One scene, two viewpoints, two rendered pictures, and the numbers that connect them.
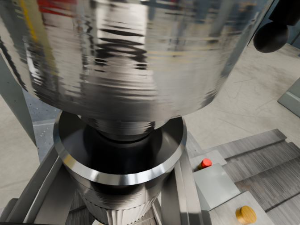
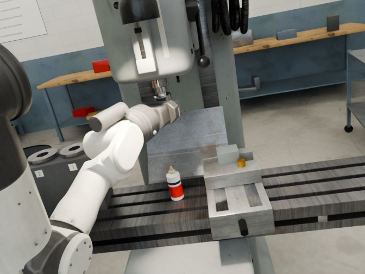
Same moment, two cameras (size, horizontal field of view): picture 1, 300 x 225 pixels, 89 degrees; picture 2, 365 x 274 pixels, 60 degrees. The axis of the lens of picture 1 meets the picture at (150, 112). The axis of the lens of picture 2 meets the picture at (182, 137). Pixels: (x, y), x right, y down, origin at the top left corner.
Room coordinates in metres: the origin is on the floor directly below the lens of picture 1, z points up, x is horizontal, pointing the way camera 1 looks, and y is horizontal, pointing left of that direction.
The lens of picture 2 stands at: (-0.61, -0.51, 1.45)
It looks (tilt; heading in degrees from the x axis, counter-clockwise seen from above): 21 degrees down; 37
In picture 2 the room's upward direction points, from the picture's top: 11 degrees counter-clockwise
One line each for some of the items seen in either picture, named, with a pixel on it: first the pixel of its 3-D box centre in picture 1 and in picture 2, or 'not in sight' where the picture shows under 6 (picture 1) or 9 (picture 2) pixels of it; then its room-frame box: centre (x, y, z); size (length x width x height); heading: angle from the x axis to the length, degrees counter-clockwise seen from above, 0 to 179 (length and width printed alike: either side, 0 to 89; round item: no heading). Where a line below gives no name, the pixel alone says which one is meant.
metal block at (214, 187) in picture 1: (207, 189); (228, 158); (0.11, -0.12, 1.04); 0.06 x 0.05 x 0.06; 121
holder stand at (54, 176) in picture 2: not in sight; (68, 179); (-0.11, 0.34, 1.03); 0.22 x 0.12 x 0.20; 126
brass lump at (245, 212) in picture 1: (245, 215); (241, 162); (0.08, -0.18, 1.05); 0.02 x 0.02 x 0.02
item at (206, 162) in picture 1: (204, 165); not in sight; (0.15, -0.12, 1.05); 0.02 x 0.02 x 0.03
